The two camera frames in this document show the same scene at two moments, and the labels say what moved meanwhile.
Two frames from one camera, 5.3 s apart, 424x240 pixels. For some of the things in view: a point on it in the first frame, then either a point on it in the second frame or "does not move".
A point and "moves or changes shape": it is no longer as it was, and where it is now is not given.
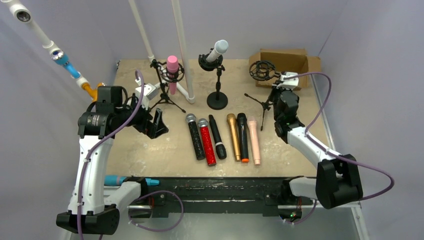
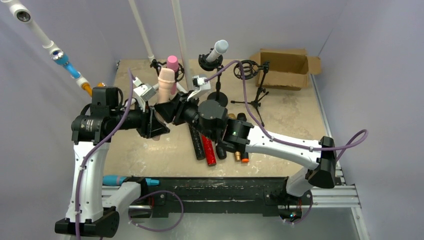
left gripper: [151, 122] does not move
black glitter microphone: [191, 118] does not move
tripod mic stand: [263, 70] → [245, 69]
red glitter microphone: [203, 123] does not move
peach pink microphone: [253, 124] moves or changes shape
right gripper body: [278, 91] → [178, 110]
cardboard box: [290, 62] does not move
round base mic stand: [217, 100] does not move
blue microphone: [116, 180] does not move
